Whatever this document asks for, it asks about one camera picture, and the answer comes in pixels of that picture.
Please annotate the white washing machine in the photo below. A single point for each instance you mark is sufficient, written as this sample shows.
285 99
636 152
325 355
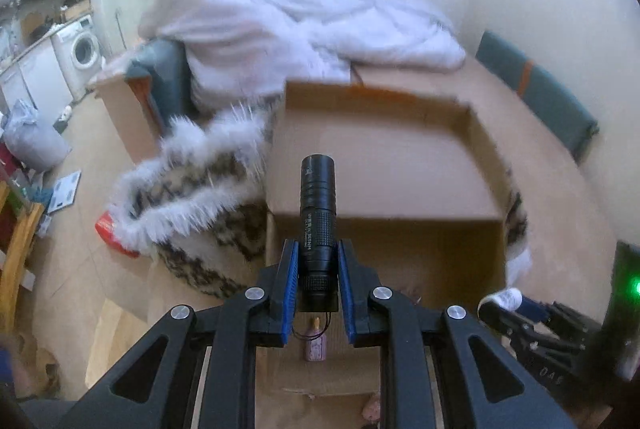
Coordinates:
82 51

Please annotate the small pink bottle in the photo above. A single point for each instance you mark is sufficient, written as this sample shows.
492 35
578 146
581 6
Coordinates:
316 346

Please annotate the white bathroom scale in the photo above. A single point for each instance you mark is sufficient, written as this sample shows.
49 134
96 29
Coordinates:
65 191

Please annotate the white printed small bottle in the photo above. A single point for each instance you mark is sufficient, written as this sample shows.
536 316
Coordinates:
500 299

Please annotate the shaggy patterned blanket white fringe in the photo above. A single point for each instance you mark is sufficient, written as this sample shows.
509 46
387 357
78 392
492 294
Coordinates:
200 209

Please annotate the black flashlight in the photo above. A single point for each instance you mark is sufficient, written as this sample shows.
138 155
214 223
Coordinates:
317 209

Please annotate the cardboard box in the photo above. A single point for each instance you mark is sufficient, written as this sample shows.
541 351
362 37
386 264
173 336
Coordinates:
390 169

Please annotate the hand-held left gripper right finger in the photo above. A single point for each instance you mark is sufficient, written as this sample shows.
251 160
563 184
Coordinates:
347 289

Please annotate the white plastic bag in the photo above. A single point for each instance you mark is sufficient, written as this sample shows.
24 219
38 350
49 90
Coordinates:
32 139

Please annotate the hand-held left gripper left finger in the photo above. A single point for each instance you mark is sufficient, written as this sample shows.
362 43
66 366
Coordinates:
290 289

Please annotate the white duvet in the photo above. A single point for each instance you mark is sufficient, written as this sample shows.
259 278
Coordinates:
280 24

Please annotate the teal cushion orange stripe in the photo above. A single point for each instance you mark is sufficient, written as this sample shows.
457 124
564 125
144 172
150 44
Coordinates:
550 94

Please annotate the white kitchen counter cabinet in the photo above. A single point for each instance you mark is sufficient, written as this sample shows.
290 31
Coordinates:
40 74

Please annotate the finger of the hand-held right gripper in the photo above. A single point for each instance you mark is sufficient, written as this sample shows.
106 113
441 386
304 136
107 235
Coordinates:
510 326
532 309

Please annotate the red packet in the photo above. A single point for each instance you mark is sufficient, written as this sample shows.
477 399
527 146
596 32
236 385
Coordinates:
107 229

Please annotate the small pink object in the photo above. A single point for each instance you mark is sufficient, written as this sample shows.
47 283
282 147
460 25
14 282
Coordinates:
372 409

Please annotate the wooden chair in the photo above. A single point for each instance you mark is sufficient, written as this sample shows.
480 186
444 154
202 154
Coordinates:
22 239

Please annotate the plain teal cushion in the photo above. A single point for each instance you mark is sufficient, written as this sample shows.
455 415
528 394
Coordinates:
165 79

